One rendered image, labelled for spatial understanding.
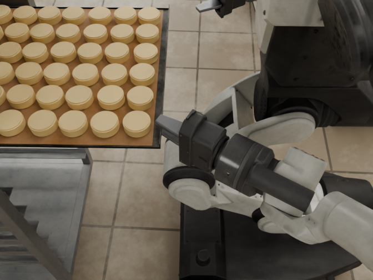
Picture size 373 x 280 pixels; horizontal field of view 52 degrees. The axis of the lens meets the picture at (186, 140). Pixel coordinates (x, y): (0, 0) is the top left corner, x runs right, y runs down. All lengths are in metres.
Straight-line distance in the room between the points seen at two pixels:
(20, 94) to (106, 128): 0.19
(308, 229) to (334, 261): 0.82
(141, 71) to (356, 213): 0.46
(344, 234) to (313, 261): 0.83
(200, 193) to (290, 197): 0.47
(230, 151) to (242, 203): 0.59
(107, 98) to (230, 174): 0.27
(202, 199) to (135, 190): 0.61
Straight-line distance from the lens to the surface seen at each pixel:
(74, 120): 0.71
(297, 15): 0.57
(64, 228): 1.44
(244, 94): 0.96
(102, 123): 0.69
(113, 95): 0.73
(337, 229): 0.56
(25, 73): 0.82
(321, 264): 1.38
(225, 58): 2.11
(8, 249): 1.27
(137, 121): 0.69
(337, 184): 1.30
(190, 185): 1.00
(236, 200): 1.18
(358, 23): 0.44
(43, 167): 1.59
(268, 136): 0.84
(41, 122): 0.73
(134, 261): 1.50
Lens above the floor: 1.41
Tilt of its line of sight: 54 degrees down
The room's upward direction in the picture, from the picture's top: straight up
